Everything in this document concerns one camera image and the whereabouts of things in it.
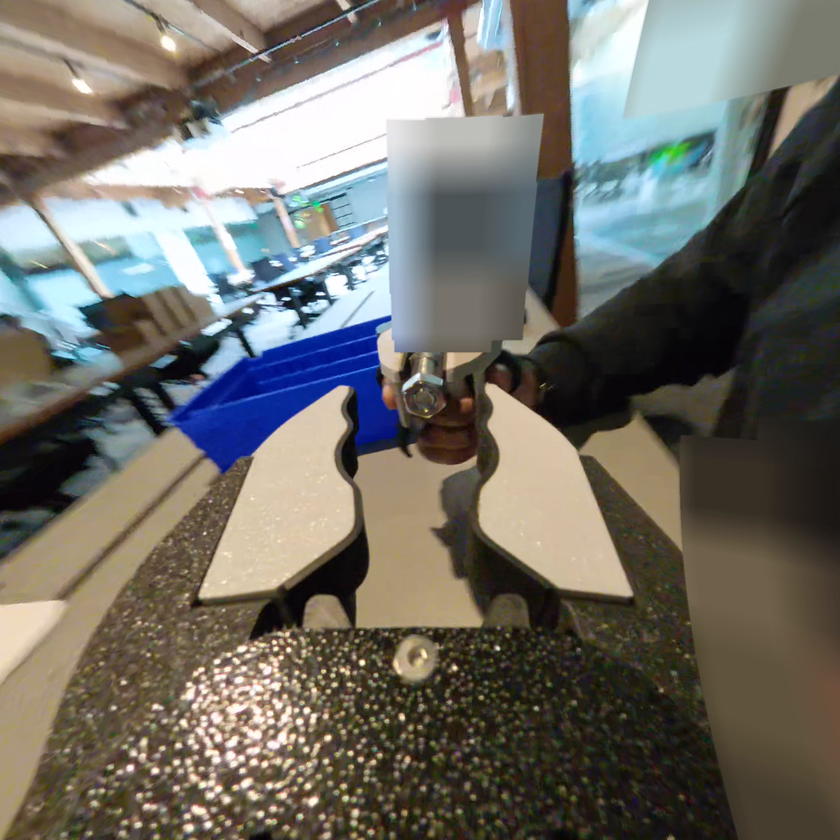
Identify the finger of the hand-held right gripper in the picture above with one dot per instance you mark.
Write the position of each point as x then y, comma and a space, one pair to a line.
469, 367
390, 364

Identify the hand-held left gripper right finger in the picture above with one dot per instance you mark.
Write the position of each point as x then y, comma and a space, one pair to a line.
551, 518

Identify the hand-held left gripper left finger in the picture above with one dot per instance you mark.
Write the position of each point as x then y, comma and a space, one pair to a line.
282, 512

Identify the silver hex bolt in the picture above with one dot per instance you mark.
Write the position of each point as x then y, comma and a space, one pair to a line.
428, 364

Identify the silver hex nut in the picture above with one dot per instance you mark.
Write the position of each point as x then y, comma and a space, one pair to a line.
408, 400

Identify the person's right forearm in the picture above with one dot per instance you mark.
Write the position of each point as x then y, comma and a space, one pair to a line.
623, 354

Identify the person's right hand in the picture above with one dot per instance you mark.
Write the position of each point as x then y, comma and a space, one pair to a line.
446, 439

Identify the blue plastic bin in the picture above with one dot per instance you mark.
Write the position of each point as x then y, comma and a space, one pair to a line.
275, 400

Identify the row of office tables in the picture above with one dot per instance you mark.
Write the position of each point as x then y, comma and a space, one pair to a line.
315, 269

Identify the black office chair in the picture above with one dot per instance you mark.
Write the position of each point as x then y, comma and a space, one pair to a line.
556, 243

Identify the long wooden work table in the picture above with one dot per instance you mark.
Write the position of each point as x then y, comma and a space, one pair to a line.
98, 367

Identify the stack of cardboard boxes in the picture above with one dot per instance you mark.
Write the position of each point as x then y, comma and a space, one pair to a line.
151, 315

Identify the white flat sheet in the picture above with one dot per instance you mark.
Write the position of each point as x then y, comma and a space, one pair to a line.
26, 636

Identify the ceiling spot lamp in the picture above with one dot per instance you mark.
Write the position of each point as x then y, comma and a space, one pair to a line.
167, 43
82, 84

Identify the wooden support post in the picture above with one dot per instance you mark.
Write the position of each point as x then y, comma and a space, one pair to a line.
541, 59
459, 65

